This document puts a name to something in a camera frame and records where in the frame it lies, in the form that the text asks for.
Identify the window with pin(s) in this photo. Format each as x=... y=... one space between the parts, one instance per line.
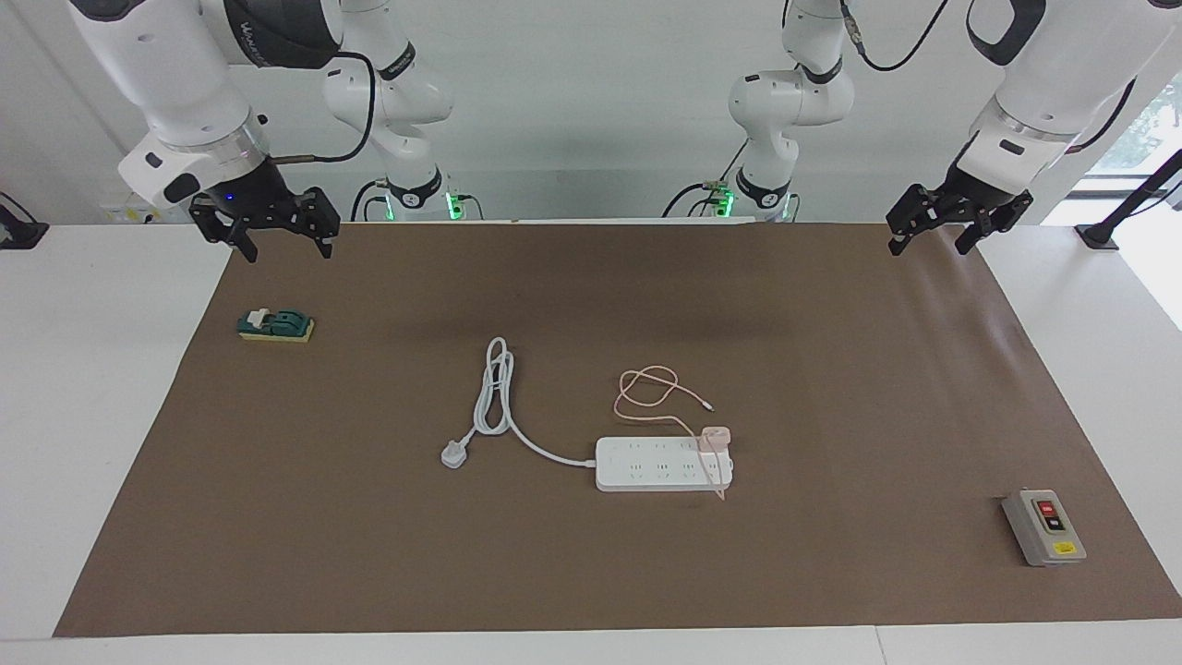
x=1150 y=129

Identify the green circuit board module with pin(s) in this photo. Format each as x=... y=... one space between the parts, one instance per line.
x=282 y=323

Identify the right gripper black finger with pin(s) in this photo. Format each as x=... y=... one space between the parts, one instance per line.
x=249 y=242
x=324 y=245

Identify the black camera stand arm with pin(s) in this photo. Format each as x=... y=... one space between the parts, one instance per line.
x=1099 y=236

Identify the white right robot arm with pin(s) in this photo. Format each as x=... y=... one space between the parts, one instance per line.
x=166 y=83

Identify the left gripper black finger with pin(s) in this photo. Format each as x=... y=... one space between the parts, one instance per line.
x=968 y=238
x=898 y=242

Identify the grey push button switch box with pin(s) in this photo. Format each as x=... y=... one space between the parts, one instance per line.
x=1053 y=519

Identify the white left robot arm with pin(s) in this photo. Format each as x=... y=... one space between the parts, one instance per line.
x=1034 y=83

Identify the pink charger adapter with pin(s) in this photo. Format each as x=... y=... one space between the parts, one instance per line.
x=716 y=434

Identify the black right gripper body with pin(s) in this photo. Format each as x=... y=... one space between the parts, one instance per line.
x=263 y=199

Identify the brown table mat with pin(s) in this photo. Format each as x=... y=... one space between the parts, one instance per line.
x=554 y=573

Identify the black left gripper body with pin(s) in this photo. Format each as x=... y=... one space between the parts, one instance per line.
x=979 y=199

